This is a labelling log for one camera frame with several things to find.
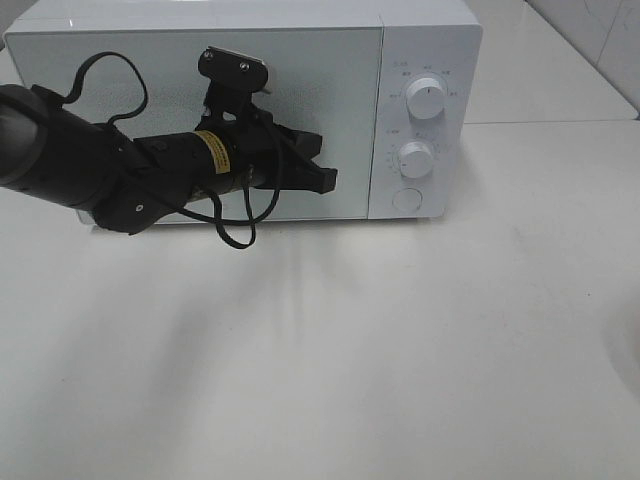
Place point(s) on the white dial knob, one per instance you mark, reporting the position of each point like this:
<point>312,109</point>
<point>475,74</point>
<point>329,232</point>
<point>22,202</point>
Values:
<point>416,159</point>
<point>425,97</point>

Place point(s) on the round door release button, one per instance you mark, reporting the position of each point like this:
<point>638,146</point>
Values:
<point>408,200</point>

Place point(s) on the white microwave door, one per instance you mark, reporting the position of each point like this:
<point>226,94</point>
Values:
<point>322,81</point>

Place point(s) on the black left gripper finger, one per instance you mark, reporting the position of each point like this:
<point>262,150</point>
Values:
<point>301,146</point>
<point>306,177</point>

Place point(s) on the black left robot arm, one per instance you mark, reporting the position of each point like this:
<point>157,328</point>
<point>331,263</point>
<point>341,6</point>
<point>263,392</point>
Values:
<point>127,185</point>

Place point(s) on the white microwave oven body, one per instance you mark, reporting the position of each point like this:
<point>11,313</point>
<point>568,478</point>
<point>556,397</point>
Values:
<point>440,38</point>

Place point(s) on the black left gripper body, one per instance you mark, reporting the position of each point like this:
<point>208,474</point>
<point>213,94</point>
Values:
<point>255,151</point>

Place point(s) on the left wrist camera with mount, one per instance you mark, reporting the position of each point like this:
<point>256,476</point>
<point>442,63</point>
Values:
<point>233,80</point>

